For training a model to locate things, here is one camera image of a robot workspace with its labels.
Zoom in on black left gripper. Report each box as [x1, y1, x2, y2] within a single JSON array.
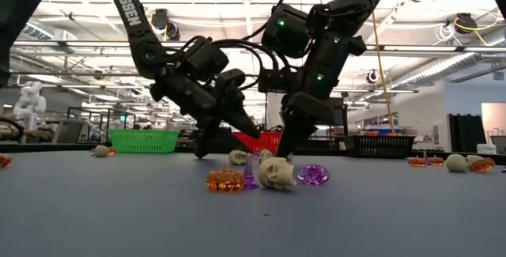
[[149, 70, 262, 159]]

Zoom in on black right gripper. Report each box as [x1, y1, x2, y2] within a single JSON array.
[[276, 31, 367, 158]]

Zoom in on white building pillar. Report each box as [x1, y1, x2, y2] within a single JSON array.
[[263, 92, 285, 130]]

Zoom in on black monitor screen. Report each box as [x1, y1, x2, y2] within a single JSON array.
[[334, 97, 348, 135]]

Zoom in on red plastic basket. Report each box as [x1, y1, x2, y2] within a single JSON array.
[[232, 131, 282, 154]]

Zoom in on blue storage bins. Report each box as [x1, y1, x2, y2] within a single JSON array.
[[362, 125, 398, 137]]

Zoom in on black plastic basket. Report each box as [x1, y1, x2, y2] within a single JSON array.
[[343, 134, 416, 159]]

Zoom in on green plastic basket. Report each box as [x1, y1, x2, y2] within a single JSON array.
[[109, 129, 180, 154]]

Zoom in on grey box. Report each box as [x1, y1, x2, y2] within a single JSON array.
[[53, 119, 91, 144]]

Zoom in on white robot figure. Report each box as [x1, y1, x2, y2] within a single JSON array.
[[13, 81, 47, 131]]

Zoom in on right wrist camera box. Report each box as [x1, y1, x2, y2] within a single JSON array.
[[259, 69, 296, 93]]

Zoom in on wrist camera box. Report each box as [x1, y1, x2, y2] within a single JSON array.
[[259, 69, 296, 93], [215, 68, 247, 89]]

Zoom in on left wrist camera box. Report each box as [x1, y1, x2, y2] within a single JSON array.
[[215, 68, 247, 89]]

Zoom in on black left camera cable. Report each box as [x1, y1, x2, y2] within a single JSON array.
[[185, 37, 265, 92]]

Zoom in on yellow hanging cable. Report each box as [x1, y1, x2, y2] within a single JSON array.
[[371, 11, 398, 136]]

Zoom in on black metal frame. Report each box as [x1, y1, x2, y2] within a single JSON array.
[[66, 106, 138, 131]]

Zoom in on white coiled cable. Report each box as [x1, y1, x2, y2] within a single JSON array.
[[434, 23, 456, 45]]

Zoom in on black table frame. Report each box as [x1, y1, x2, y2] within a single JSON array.
[[0, 142, 506, 166]]

